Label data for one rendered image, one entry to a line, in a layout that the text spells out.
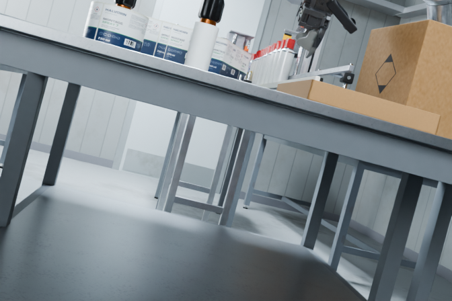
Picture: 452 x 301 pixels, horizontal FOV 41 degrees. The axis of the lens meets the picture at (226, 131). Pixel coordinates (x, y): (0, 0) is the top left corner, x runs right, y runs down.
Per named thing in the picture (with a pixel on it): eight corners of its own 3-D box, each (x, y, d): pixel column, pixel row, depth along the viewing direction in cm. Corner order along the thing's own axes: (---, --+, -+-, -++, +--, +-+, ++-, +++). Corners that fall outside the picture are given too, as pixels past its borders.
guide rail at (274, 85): (244, 91, 249) (245, 86, 249) (247, 91, 249) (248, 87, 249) (313, 83, 142) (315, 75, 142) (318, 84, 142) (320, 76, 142)
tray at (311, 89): (273, 100, 139) (278, 83, 139) (377, 128, 143) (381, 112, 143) (306, 100, 110) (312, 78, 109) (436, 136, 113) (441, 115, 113)
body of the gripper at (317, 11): (294, 17, 171) (310, -23, 164) (323, 25, 172) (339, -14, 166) (296, 27, 164) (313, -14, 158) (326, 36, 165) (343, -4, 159)
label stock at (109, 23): (101, 52, 217) (111, 13, 217) (148, 63, 210) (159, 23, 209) (68, 39, 199) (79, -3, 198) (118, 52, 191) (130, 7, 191)
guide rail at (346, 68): (264, 83, 250) (265, 80, 250) (267, 84, 250) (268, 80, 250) (348, 70, 143) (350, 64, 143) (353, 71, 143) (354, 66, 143)
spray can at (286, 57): (267, 95, 209) (282, 38, 209) (282, 99, 209) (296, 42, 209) (268, 94, 204) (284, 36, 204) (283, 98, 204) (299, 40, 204)
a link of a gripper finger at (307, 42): (290, 53, 172) (302, 24, 168) (310, 58, 173) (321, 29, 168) (291, 57, 170) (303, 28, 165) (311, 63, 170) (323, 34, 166)
